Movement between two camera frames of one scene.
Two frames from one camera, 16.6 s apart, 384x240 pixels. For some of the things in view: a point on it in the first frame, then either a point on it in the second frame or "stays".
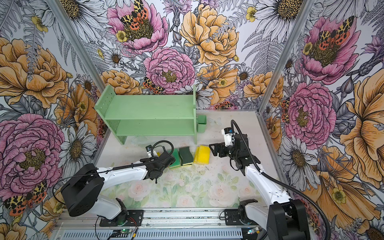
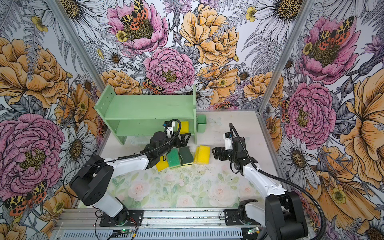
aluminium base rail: [158, 224] stays
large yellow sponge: [202, 155] stays
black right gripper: [217, 146] stays
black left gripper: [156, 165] -> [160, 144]
